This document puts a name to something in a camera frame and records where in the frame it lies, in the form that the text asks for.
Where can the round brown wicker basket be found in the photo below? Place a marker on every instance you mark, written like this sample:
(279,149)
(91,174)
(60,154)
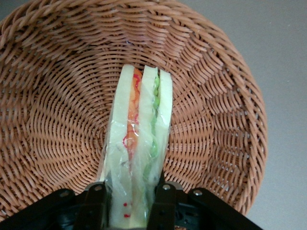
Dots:
(60,95)

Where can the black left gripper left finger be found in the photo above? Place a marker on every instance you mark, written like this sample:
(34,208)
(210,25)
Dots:
(94,210)

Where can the triangle sandwich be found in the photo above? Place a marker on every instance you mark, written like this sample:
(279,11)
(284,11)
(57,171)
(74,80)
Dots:
(124,143)

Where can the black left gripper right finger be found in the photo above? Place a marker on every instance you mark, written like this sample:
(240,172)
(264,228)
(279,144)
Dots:
(161,208)

